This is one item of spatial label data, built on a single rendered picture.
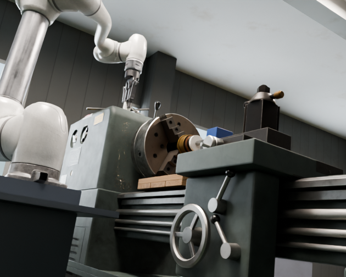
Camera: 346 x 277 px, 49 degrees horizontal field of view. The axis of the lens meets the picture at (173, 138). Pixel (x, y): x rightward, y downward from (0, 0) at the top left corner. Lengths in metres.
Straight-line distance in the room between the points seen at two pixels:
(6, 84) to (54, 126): 0.29
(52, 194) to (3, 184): 0.14
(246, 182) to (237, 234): 0.12
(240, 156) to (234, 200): 0.11
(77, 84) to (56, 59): 0.38
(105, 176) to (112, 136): 0.18
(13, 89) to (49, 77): 3.28
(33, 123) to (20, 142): 0.07
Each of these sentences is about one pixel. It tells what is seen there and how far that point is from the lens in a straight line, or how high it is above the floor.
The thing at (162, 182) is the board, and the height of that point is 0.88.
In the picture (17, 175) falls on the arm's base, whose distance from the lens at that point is 1.21.
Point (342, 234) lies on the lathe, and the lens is 0.84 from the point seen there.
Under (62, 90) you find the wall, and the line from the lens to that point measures 4.73.
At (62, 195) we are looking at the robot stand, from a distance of 1.20.
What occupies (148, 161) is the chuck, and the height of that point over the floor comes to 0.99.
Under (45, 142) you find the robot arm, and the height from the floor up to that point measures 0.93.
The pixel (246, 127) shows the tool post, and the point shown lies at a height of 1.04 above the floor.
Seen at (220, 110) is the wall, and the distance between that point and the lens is 5.89.
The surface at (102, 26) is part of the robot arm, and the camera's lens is 1.77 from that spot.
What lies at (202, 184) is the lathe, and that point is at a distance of 1.01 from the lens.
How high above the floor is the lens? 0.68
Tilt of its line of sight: 15 degrees up
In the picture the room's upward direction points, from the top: 8 degrees clockwise
